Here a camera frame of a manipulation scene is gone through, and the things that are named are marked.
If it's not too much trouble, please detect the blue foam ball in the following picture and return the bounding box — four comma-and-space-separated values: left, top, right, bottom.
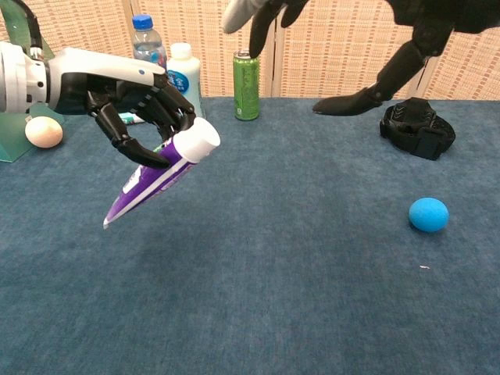
409, 197, 450, 234

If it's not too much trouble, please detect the bamboo folding screen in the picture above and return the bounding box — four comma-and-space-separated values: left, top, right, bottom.
0, 0, 500, 102

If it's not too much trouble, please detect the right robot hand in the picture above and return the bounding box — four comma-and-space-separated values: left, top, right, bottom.
223, 0, 500, 116

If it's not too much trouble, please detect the green glass spray bottle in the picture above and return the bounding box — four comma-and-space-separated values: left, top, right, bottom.
0, 0, 55, 59

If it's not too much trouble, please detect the white milk bottle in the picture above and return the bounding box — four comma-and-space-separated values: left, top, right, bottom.
166, 42, 206, 119

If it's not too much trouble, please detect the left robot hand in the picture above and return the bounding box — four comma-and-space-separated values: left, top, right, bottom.
48, 47, 196, 170

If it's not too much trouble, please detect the beige egg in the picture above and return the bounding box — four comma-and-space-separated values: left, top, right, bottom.
24, 116, 64, 149

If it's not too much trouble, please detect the clear drink bottle blue cap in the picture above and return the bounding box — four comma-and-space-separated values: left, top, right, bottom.
131, 14, 165, 66

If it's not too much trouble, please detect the teal cardboard product box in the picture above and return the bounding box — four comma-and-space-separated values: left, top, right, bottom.
0, 111, 66, 163

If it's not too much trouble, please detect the black strap brace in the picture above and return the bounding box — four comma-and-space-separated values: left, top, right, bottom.
379, 97, 457, 162

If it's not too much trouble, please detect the green drink can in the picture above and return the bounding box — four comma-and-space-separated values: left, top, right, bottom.
233, 49, 261, 122

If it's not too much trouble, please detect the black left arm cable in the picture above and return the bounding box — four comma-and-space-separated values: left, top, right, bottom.
11, 0, 45, 59

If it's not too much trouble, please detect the purple toothpaste tube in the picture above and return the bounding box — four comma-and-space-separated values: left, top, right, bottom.
102, 116, 222, 230

